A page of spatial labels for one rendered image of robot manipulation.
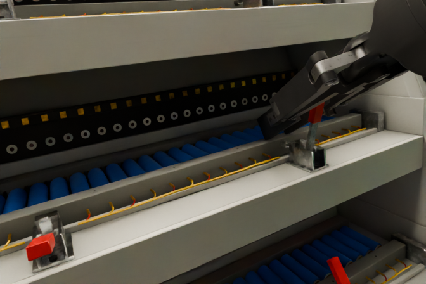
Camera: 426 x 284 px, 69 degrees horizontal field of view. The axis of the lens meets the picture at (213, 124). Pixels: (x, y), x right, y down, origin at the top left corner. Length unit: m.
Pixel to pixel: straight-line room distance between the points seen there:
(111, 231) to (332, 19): 0.36
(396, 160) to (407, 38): 0.24
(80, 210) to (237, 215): 0.14
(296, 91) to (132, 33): 0.16
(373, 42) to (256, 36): 0.15
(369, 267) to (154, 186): 0.31
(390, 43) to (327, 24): 0.21
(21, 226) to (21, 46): 0.15
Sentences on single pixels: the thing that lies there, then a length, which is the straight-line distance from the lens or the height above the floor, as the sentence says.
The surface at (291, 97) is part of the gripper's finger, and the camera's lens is 0.29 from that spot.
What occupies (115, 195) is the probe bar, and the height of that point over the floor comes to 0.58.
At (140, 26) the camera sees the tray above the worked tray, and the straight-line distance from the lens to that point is 0.31.
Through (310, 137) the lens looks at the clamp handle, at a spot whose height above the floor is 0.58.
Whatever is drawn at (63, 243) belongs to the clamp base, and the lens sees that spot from 0.27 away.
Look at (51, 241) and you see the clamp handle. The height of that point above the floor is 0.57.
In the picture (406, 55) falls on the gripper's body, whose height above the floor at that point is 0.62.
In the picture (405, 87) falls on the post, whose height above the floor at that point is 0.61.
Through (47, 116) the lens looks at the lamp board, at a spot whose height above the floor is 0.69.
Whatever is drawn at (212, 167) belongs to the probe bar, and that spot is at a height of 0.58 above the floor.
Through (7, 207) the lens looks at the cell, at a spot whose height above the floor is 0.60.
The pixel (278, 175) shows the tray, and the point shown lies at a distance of 0.35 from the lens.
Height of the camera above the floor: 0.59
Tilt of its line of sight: 6 degrees up
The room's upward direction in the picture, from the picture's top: 16 degrees counter-clockwise
